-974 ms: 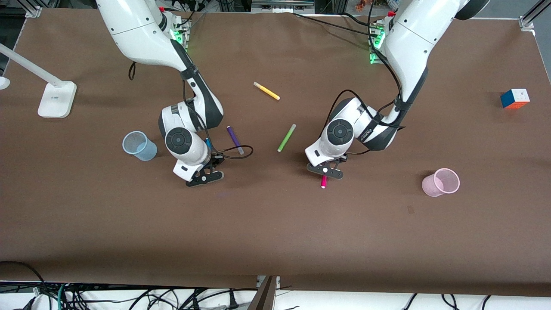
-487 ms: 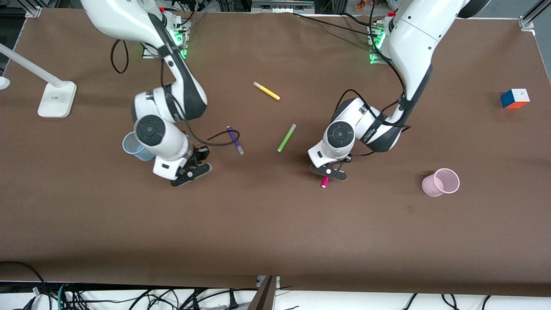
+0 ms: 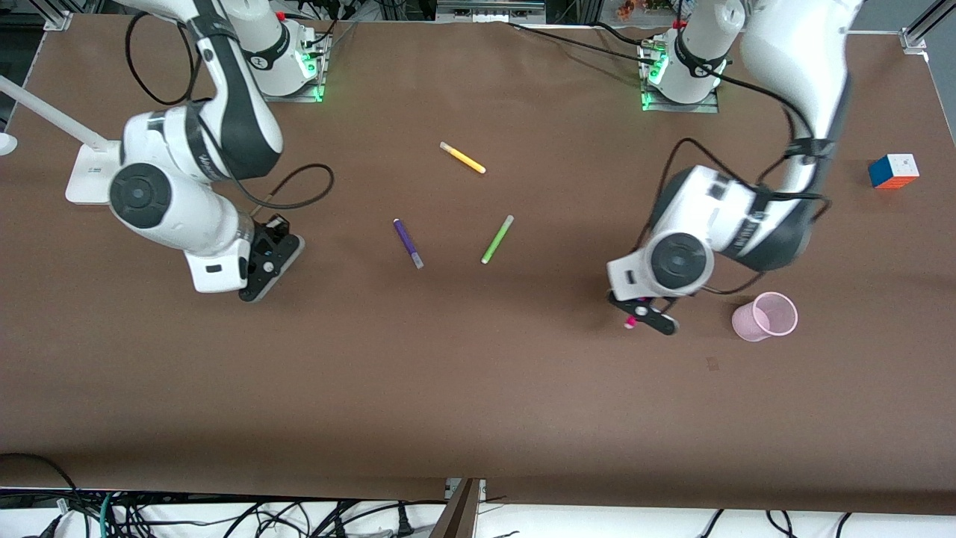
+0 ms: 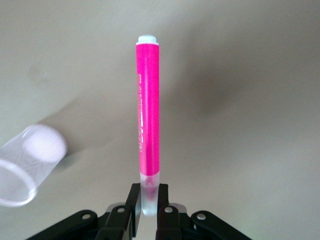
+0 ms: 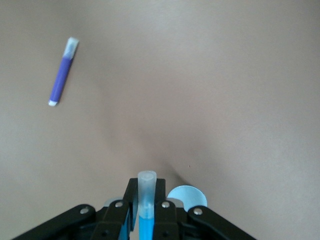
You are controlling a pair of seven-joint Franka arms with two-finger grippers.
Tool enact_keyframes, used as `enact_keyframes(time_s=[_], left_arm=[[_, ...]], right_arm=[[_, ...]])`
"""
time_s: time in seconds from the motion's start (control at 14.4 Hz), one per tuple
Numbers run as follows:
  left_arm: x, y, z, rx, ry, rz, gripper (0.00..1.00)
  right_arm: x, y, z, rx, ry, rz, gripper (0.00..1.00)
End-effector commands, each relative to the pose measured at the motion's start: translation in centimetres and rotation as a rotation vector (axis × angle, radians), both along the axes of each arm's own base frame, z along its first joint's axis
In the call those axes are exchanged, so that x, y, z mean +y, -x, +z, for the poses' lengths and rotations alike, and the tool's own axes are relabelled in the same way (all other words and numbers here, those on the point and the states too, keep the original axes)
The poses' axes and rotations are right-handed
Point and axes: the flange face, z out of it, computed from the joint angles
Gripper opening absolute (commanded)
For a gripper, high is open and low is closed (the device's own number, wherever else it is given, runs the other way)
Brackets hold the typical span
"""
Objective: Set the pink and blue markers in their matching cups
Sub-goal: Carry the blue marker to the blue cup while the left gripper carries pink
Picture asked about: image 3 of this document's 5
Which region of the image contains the translucent pink plastic cup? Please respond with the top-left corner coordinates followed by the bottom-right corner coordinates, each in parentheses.
top-left (731, 291), bottom-right (799, 343)

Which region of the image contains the purple marker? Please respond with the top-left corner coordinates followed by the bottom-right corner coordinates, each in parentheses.
top-left (393, 218), bottom-right (424, 270)

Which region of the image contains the green marker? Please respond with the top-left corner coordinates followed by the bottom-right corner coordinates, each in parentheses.
top-left (480, 214), bottom-right (515, 265)

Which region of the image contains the white desk lamp stand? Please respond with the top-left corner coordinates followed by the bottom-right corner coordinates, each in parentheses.
top-left (0, 75), bottom-right (124, 205)

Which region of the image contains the yellow marker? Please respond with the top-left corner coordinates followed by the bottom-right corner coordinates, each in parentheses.
top-left (439, 141), bottom-right (487, 175)

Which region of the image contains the colourful puzzle cube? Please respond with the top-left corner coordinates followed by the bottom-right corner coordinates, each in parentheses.
top-left (868, 153), bottom-right (920, 190)

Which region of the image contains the grey metal box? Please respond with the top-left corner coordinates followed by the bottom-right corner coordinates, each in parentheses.
top-left (435, 0), bottom-right (547, 23)

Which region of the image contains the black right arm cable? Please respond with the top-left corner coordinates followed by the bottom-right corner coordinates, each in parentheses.
top-left (124, 11), bottom-right (335, 219)

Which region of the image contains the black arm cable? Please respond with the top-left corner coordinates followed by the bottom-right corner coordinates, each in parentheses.
top-left (124, 11), bottom-right (335, 219)
top-left (633, 71), bottom-right (831, 296)

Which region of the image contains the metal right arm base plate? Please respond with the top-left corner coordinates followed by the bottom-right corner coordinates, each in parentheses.
top-left (280, 34), bottom-right (331, 103)

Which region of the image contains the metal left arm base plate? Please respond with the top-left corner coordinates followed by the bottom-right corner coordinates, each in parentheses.
top-left (641, 37), bottom-right (721, 114)

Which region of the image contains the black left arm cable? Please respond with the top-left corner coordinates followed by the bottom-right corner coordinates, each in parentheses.
top-left (633, 71), bottom-right (831, 296)

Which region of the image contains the short black table cable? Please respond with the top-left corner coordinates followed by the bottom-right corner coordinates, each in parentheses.
top-left (594, 21), bottom-right (658, 47)

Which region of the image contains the long black table cable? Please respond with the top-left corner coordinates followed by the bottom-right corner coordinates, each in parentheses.
top-left (506, 21), bottom-right (662, 68)

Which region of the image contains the aluminium frame profile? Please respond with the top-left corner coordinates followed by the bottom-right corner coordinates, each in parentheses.
top-left (898, 0), bottom-right (956, 53)
top-left (41, 0), bottom-right (74, 32)

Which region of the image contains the black curved floor cable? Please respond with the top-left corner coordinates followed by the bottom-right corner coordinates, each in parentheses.
top-left (0, 452), bottom-right (79, 516)

